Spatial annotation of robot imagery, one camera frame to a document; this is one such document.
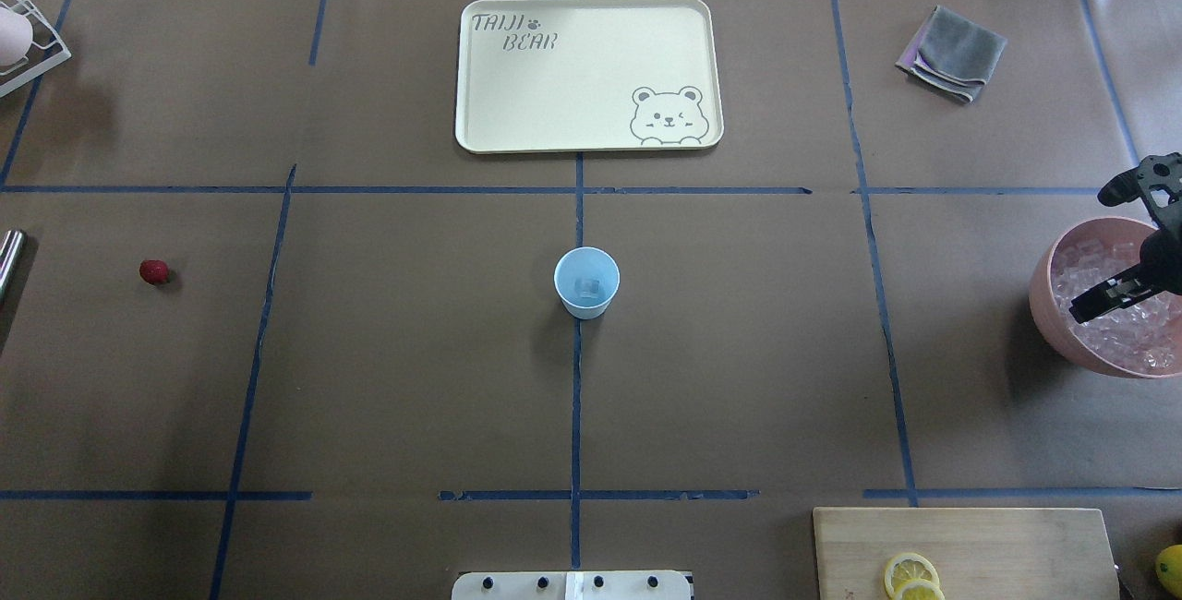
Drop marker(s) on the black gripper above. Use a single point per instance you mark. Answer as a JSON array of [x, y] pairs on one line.
[[1165, 256]]

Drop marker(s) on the red strawberry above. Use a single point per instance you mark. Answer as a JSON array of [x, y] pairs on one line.
[[155, 272]]

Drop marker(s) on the pink bowl of ice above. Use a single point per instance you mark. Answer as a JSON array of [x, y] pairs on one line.
[[1137, 342]]

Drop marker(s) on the light blue plastic cup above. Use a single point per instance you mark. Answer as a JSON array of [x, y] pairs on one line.
[[591, 263]]

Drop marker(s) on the pale pink cup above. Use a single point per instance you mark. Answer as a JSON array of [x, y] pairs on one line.
[[16, 35]]

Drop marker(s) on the whole yellow lemon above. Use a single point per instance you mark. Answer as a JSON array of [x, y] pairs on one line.
[[1168, 570]]

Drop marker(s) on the folded grey cloth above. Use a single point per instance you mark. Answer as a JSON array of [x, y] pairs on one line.
[[953, 55]]

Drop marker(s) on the bamboo cutting board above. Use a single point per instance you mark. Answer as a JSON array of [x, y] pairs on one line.
[[978, 553]]

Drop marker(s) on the lemon slice stack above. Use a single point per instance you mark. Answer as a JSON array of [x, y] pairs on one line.
[[910, 575]]

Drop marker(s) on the cream bear serving tray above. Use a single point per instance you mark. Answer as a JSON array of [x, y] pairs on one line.
[[535, 76]]

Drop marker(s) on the steel muddler black tip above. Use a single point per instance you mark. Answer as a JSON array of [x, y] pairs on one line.
[[11, 248]]

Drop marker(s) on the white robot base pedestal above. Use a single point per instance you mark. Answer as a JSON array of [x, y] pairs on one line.
[[574, 584]]

